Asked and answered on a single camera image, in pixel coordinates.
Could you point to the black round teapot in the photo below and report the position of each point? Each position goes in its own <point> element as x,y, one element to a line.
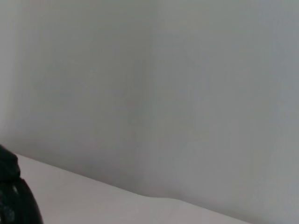
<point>14,198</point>

